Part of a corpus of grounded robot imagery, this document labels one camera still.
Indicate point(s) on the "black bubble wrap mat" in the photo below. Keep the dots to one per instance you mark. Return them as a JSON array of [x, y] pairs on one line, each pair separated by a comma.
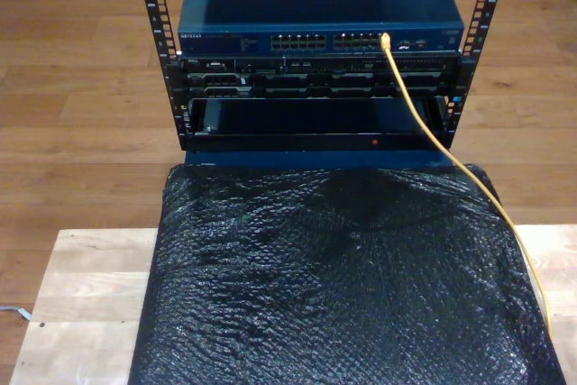
[[315, 290]]

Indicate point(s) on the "blue device with white label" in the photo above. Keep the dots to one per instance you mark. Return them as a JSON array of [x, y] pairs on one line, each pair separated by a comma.
[[293, 114]]

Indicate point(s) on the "grey flat strip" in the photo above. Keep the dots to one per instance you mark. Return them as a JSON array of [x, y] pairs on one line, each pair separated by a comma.
[[18, 311]]

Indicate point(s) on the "black rack server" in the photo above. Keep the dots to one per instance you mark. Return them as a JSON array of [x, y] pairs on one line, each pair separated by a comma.
[[270, 74]]

